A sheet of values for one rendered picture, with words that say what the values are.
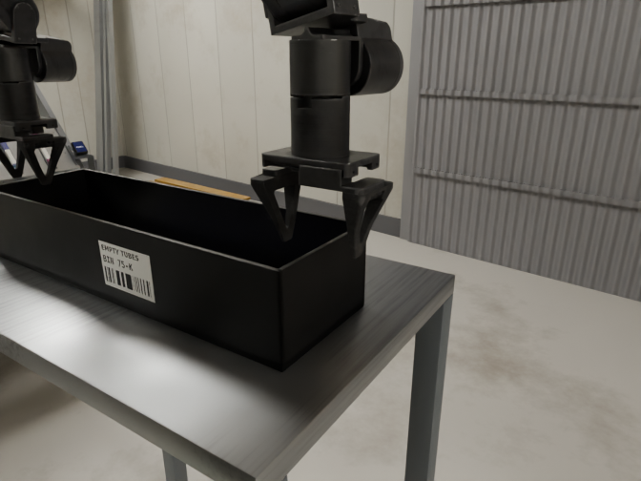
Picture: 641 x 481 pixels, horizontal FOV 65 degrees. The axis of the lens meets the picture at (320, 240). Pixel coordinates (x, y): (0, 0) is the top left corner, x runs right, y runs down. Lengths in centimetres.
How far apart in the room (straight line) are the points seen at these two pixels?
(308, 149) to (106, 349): 31
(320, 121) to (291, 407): 26
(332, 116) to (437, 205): 259
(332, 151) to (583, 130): 229
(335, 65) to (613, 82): 226
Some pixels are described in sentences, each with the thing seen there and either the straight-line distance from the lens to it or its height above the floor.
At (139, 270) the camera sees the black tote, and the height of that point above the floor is 86.
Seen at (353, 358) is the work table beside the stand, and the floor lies 80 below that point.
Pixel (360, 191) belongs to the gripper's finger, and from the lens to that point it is 44.
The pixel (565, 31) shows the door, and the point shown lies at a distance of 272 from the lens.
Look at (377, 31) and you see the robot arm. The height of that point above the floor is 112.
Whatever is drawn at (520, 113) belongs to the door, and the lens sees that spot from 278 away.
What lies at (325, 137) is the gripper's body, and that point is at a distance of 47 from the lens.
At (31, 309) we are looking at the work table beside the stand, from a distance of 73.
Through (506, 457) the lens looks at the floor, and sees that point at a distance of 168.
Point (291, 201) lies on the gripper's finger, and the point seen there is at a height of 95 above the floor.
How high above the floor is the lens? 110
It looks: 20 degrees down
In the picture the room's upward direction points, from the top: straight up
